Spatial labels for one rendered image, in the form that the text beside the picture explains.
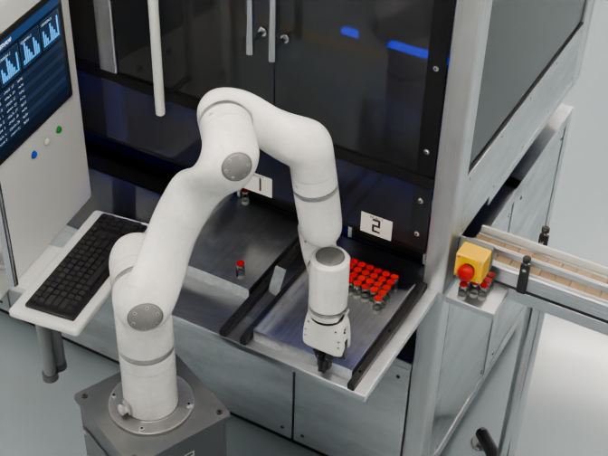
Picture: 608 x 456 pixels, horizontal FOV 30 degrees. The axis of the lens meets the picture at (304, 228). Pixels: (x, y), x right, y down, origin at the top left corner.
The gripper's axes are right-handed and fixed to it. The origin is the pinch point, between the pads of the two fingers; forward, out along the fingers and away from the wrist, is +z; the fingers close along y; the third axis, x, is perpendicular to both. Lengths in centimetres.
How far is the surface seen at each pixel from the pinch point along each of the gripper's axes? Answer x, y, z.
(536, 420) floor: -93, -32, 92
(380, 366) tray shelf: -9.1, -9.9, 4.2
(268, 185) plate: -39, 38, -10
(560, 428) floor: -94, -40, 92
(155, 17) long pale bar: -32, 65, -54
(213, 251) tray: -24, 45, 4
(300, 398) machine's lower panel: -39, 26, 63
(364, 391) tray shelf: -0.4, -10.1, 4.2
